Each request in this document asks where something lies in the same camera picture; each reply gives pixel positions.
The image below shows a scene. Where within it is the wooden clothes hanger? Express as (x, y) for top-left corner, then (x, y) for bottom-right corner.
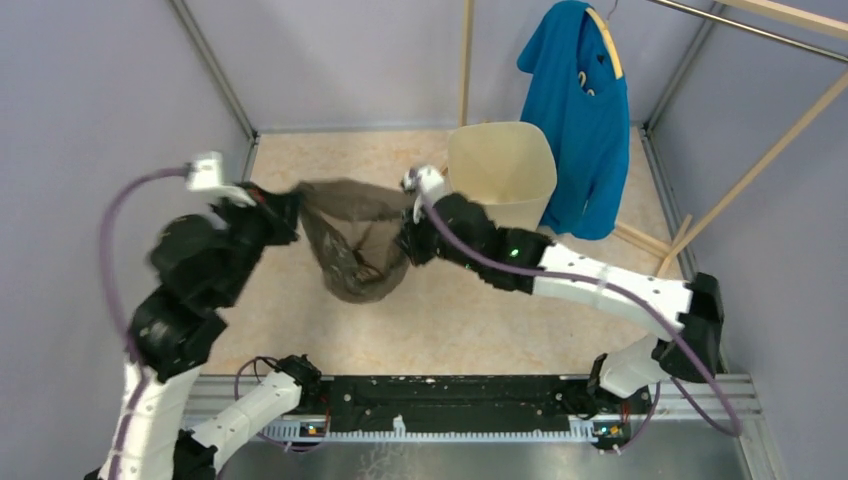
(586, 7), (624, 79)

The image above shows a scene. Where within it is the cream plastic trash bin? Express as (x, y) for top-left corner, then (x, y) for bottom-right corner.
(446, 121), (557, 230)

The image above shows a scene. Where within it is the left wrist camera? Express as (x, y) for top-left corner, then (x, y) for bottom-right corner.
(185, 151), (256, 207)

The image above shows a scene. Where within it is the blue t-shirt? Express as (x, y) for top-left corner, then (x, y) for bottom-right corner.
(516, 1), (630, 240)

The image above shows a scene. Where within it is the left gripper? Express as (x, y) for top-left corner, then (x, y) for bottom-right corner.
(209, 180), (306, 309)

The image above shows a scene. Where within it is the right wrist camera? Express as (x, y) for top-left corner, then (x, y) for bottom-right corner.
(400, 165), (452, 224)

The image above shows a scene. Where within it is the dark translucent trash bag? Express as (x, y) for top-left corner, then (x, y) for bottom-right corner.
(294, 178), (414, 304)

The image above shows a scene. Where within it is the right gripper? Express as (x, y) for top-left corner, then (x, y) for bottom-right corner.
(392, 196), (482, 274)

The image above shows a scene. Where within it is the white comb cable tray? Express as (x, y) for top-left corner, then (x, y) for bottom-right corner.
(261, 417), (599, 444)

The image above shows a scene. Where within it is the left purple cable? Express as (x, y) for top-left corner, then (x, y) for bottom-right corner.
(97, 166), (327, 480)

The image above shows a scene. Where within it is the wooden clothes rack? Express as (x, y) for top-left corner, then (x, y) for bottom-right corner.
(428, 0), (848, 280)

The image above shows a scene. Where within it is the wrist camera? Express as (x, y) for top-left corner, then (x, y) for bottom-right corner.
(185, 151), (256, 207)
(400, 165), (452, 224)

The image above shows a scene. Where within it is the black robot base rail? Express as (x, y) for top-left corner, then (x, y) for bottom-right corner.
(294, 375), (622, 434)

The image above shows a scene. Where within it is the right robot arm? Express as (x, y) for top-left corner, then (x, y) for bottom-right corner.
(397, 193), (724, 412)

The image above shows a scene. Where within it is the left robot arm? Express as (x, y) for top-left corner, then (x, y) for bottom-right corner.
(91, 182), (321, 479)

